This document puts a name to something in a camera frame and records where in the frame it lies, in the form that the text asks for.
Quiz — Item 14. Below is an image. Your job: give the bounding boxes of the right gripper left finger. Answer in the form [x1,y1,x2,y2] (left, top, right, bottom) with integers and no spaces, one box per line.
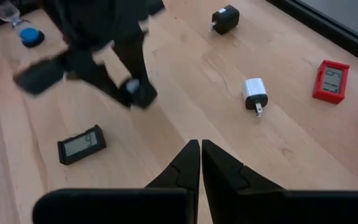
[32,139,201,224]

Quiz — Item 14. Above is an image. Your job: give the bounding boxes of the red digital clock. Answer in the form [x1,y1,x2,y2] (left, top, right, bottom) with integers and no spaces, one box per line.
[311,60,351,105]

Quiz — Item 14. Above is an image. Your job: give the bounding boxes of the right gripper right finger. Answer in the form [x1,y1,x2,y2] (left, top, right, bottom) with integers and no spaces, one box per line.
[201,139,358,224]

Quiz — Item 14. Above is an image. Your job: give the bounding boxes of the white and black wall charger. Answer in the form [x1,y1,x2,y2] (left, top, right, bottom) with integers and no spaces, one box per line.
[241,77,269,118]

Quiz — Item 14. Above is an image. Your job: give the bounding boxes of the blue sand hourglass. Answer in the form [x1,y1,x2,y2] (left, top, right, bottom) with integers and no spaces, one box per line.
[0,1,45,49]

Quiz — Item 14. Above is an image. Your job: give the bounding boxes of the black digital clock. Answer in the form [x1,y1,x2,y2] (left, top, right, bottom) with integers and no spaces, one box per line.
[57,124,108,166]

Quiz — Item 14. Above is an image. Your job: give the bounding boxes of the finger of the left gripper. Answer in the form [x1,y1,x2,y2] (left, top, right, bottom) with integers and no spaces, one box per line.
[70,55,132,108]
[113,30,158,110]

